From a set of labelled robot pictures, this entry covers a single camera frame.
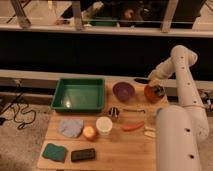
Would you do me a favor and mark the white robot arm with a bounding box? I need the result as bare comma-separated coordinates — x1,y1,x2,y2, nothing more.
148,45,209,171

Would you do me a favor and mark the red bowl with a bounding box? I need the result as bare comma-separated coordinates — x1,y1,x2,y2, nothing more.
144,85,165,103

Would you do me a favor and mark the purple bowl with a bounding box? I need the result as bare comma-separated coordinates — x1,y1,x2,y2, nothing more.
113,82,135,102

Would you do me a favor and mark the small metal hook tool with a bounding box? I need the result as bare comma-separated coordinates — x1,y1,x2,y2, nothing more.
123,109,146,114

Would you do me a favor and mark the small metal cup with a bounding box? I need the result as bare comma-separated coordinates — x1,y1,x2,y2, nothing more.
108,107,120,120

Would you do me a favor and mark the orange carrot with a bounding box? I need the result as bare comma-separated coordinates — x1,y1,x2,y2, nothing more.
121,121,145,131

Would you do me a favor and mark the white cup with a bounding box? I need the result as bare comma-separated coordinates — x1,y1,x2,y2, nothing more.
96,117,113,135

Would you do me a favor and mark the red yellow apple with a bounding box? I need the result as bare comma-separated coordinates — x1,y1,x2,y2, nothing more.
83,126,97,141

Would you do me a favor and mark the green plastic tray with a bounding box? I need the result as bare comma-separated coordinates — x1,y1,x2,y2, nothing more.
51,78,105,113

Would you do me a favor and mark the light blue cloth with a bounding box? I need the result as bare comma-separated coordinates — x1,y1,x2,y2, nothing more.
58,119,84,138

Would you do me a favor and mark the black sponge block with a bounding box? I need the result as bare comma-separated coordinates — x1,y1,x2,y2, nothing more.
71,148,96,162

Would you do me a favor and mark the green sponge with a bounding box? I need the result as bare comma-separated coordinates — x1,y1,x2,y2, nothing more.
42,143,67,162

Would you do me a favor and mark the black cable on floor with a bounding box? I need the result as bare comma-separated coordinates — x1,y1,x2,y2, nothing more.
0,79,37,131

